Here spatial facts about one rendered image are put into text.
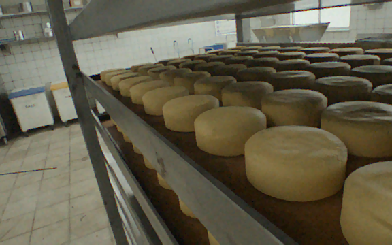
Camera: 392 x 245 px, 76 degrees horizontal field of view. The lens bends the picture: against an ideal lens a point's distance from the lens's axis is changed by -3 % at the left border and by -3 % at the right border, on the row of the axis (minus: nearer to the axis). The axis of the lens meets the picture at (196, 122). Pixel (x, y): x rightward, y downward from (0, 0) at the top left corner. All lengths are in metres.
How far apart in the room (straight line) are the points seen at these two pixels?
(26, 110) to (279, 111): 4.94
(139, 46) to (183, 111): 5.48
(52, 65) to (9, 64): 0.69
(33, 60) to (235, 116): 5.44
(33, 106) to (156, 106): 4.79
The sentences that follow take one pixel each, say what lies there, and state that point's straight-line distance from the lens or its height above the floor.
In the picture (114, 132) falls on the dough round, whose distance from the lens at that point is 0.52.
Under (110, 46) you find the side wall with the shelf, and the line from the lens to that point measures 5.57.
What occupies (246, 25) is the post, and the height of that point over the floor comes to 1.38.
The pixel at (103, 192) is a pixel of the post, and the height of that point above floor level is 1.05.
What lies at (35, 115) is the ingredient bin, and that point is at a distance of 5.06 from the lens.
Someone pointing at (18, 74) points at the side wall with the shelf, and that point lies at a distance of 5.63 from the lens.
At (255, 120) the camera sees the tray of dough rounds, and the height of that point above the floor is 1.33.
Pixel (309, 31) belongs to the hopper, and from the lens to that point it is 1.97.
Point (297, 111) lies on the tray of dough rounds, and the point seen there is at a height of 1.33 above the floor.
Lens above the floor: 1.39
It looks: 20 degrees down
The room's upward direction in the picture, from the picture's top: 7 degrees counter-clockwise
